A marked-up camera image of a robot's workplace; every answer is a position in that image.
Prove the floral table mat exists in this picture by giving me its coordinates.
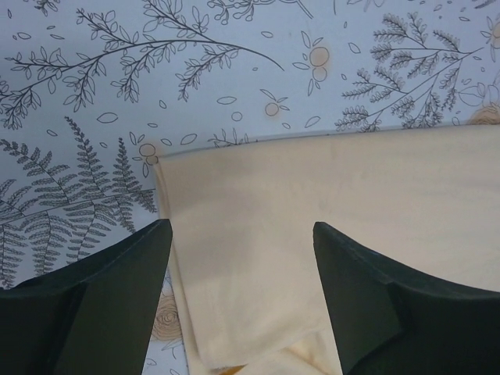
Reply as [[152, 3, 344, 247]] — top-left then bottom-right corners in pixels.
[[1, 1, 499, 374]]

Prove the pale yellow t shirt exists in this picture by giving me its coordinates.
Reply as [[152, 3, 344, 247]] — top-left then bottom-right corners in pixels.
[[155, 125, 499, 374]]

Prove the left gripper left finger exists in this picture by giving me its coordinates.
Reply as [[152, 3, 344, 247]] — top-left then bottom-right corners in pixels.
[[1, 219, 173, 374]]

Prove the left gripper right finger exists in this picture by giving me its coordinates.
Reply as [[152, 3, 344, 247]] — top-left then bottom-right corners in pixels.
[[313, 222, 499, 374]]

